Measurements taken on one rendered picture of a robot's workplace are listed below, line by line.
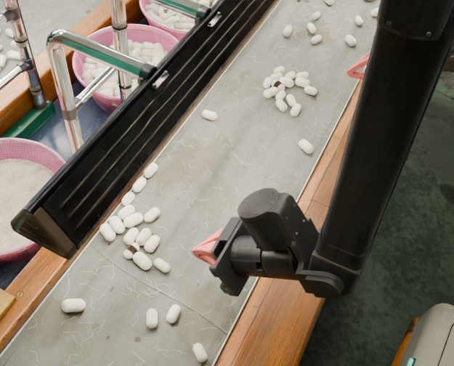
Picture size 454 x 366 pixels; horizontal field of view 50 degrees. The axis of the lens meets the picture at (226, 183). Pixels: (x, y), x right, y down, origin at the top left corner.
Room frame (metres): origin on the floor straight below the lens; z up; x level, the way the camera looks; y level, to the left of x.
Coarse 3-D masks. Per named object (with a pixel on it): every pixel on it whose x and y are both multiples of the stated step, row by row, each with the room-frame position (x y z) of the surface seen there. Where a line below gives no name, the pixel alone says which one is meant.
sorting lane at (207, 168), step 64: (320, 0) 1.29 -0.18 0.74; (256, 64) 0.97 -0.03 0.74; (320, 64) 1.01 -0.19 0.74; (192, 128) 0.73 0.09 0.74; (256, 128) 0.76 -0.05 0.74; (320, 128) 0.79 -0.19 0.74; (192, 192) 0.56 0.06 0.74; (192, 256) 0.42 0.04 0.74; (64, 320) 0.27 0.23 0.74; (128, 320) 0.28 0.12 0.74; (192, 320) 0.30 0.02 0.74
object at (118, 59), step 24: (120, 0) 0.65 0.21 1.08; (168, 0) 0.62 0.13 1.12; (120, 24) 0.65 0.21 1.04; (216, 24) 0.60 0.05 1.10; (48, 48) 0.51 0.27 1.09; (72, 48) 0.50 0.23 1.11; (96, 48) 0.49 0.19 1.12; (120, 48) 0.65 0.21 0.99; (120, 72) 0.65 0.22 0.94; (144, 72) 0.46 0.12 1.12; (72, 96) 0.52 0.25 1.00; (120, 96) 0.66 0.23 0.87; (72, 120) 0.51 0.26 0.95; (72, 144) 0.51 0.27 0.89
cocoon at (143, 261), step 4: (140, 252) 0.40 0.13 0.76; (136, 256) 0.39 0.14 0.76; (140, 256) 0.39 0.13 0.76; (144, 256) 0.39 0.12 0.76; (136, 260) 0.38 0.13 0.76; (140, 260) 0.38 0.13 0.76; (144, 260) 0.38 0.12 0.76; (148, 260) 0.39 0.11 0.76; (140, 264) 0.38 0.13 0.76; (144, 264) 0.38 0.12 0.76; (148, 264) 0.38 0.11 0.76; (144, 268) 0.37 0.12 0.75; (148, 268) 0.37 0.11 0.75
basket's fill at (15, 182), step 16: (0, 160) 0.56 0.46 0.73; (16, 160) 0.57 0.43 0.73; (0, 176) 0.53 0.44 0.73; (16, 176) 0.53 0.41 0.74; (32, 176) 0.54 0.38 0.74; (48, 176) 0.55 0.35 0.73; (0, 192) 0.49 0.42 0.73; (16, 192) 0.49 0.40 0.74; (32, 192) 0.50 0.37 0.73; (0, 208) 0.46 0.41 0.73; (16, 208) 0.46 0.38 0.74; (0, 224) 0.42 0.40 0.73; (0, 240) 0.39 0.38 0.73; (16, 240) 0.40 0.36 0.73
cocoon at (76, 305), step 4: (68, 300) 0.29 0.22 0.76; (72, 300) 0.29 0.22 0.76; (76, 300) 0.29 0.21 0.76; (80, 300) 0.30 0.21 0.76; (64, 304) 0.28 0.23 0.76; (68, 304) 0.28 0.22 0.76; (72, 304) 0.29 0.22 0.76; (76, 304) 0.29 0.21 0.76; (80, 304) 0.29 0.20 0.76; (84, 304) 0.29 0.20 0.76; (64, 308) 0.28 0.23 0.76; (68, 308) 0.28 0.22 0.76; (72, 308) 0.28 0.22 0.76; (76, 308) 0.28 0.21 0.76; (80, 308) 0.28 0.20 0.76; (84, 308) 0.29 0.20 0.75
